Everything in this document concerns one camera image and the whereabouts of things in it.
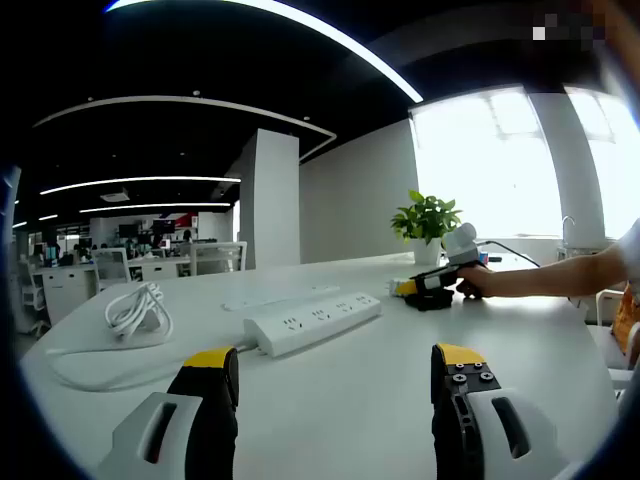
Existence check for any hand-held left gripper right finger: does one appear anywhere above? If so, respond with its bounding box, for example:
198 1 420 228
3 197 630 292
430 342 576 480

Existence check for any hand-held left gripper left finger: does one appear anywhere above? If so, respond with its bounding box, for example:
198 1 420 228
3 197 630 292
94 346 241 480

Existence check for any white power strip cable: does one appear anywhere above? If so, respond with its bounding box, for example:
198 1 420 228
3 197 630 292
46 281 261 393

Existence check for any white power strip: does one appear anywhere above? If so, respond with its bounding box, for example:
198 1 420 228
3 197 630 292
242 291 384 359

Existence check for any flat white socket strip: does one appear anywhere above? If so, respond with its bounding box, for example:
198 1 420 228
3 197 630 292
220 283 342 313

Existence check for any white office desk row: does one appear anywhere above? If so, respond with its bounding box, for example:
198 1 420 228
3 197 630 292
38 248 251 327

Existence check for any long ceiling light strip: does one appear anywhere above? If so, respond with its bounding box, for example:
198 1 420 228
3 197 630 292
104 0 424 104

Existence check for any person's right hand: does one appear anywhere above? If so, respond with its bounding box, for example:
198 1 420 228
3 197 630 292
452 263 495 301

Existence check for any potted green plant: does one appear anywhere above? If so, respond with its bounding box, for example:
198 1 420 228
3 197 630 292
390 189 464 267

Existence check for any curved metal faucet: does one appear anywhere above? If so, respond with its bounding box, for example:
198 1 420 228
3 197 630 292
560 214 578 249

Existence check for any white mesh office chair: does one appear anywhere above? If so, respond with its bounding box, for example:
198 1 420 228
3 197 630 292
190 240 249 277
16 258 52 337
91 247 133 292

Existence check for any straight ceiling light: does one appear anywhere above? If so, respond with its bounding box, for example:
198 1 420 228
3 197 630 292
78 200 234 214
39 175 243 197

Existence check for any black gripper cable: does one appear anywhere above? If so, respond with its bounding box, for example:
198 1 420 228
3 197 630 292
474 239 542 269

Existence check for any red blue wall display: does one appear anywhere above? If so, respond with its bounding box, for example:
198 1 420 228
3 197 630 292
148 213 199 234

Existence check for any curved white ceiling rail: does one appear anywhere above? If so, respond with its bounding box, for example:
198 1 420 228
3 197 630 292
32 94 338 164

